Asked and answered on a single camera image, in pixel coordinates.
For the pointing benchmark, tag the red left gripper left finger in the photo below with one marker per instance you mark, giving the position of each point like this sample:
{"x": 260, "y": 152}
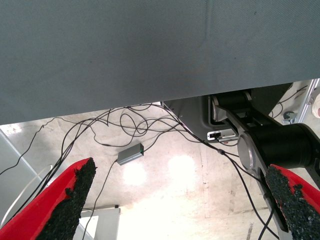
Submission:
{"x": 50, "y": 212}

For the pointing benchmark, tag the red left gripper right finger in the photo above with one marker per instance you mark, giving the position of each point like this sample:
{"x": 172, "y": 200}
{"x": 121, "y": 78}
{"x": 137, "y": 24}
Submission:
{"x": 297, "y": 207}

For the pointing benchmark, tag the white floor box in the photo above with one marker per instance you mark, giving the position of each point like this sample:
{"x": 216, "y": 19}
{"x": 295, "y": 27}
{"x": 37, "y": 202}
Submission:
{"x": 105, "y": 225}

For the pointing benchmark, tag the grey metal panel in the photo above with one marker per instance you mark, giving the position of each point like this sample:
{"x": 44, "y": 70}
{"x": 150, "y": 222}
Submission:
{"x": 12, "y": 170}

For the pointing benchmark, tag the grey box with green light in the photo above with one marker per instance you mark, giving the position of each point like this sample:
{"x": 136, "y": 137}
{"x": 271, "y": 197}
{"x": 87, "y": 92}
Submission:
{"x": 130, "y": 154}

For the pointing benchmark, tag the aluminium profile with caster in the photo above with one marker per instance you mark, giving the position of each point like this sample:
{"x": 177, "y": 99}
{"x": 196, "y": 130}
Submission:
{"x": 305, "y": 104}

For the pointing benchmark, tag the dark grey table cloth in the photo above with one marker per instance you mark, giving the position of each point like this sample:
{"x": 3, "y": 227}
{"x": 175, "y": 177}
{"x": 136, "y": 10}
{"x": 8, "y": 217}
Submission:
{"x": 125, "y": 50}

